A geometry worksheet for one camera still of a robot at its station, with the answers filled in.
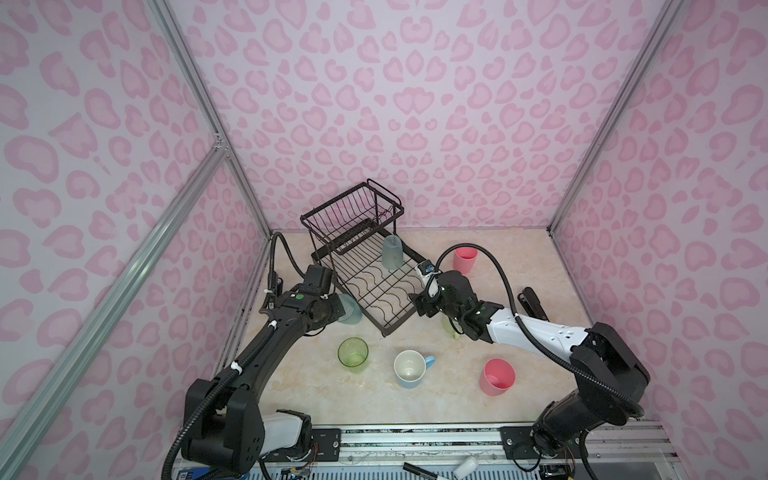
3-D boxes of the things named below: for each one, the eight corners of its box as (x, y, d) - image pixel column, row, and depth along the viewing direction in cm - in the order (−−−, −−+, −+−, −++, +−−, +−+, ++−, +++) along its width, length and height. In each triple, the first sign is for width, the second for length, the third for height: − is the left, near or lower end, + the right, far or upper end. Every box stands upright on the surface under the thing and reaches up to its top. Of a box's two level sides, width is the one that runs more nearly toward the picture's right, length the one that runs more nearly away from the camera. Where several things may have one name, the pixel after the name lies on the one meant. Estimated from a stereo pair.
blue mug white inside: (393, 392, 83) (393, 380, 75) (393, 364, 88) (393, 350, 80) (433, 392, 83) (437, 380, 75) (431, 364, 88) (434, 350, 80)
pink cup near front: (482, 399, 82) (491, 387, 74) (477, 372, 87) (486, 358, 78) (506, 399, 82) (519, 387, 74) (500, 372, 87) (511, 358, 78)
